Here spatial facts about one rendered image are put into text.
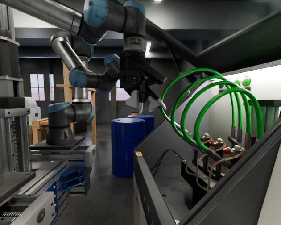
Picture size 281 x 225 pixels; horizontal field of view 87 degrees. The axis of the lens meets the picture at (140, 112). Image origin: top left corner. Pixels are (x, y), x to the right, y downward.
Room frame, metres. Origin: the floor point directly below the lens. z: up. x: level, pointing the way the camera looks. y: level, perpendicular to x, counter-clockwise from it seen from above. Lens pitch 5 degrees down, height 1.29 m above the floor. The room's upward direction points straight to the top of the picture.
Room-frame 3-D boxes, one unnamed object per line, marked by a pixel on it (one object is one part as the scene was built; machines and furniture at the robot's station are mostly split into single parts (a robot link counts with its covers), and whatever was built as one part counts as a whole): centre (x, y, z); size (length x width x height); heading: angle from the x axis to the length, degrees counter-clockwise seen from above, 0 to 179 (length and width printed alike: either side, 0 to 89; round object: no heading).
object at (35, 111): (6.12, 4.67, 0.69); 0.75 x 0.61 x 1.39; 89
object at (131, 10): (0.52, 0.02, 1.54); 0.09 x 0.08 x 0.11; 123
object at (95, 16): (0.48, 0.11, 1.54); 0.11 x 0.11 x 0.08; 33
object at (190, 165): (0.57, -0.29, 0.91); 0.34 x 0.10 x 0.15; 10
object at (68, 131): (0.88, 0.49, 1.09); 0.15 x 0.15 x 0.10
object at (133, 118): (2.93, 0.11, 0.47); 1.27 x 0.78 x 0.93; 174
